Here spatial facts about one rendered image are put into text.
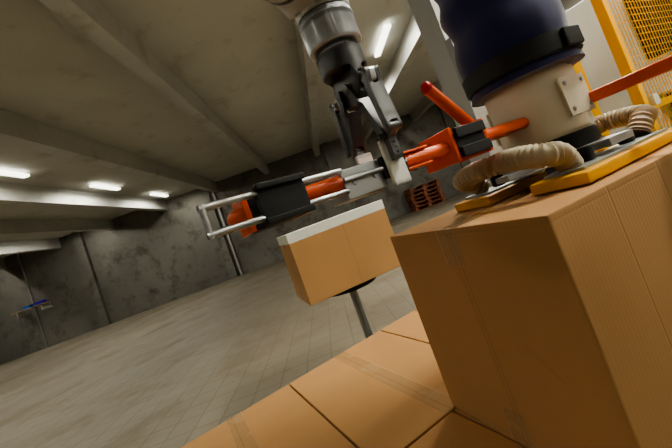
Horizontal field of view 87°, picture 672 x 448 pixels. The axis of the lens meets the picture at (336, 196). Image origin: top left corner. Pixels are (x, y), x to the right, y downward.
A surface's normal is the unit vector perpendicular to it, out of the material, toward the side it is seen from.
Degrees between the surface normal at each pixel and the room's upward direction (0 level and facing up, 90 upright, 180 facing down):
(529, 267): 90
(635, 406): 90
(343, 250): 90
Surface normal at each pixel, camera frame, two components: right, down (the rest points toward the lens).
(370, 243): 0.28, -0.15
